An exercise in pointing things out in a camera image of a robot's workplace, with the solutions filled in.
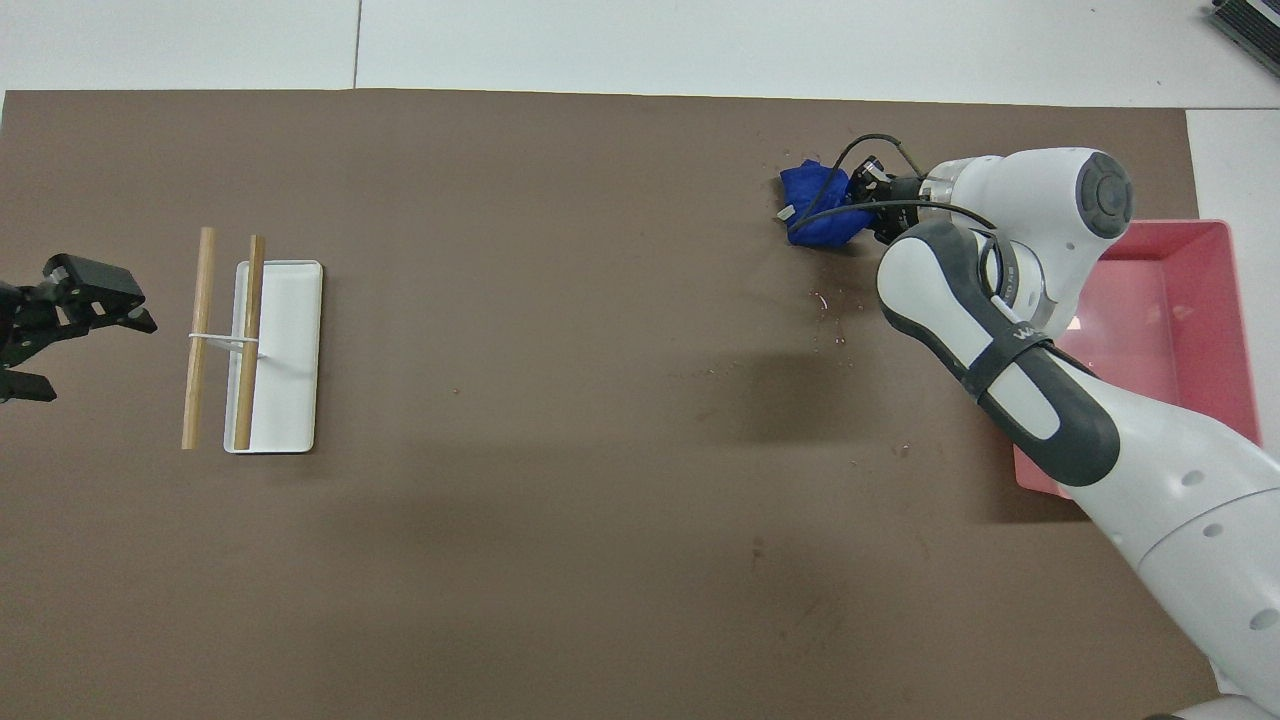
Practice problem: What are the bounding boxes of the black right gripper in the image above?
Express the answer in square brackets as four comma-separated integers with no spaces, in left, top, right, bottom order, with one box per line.
[849,154,928,246]

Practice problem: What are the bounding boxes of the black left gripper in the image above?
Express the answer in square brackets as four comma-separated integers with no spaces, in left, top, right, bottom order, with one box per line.
[0,252,159,405]

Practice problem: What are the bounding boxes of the blue towel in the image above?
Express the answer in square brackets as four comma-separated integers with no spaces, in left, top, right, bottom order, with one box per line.
[779,157,878,248]

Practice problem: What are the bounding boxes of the spilled water puddle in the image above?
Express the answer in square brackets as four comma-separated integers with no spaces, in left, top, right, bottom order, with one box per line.
[760,150,946,351]

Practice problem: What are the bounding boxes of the white towel rack wooden bars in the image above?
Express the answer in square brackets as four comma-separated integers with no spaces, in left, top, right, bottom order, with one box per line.
[180,226,325,456]

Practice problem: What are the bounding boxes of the pink plastic bin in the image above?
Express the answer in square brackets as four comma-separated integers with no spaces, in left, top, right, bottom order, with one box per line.
[1012,219,1264,499]

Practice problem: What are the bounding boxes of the dark laptop keyboard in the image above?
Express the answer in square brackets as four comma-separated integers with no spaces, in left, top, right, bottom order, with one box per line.
[1208,0,1280,53]

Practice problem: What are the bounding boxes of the brown table mat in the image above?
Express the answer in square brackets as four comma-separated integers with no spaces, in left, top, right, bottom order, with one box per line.
[0,88,1259,720]

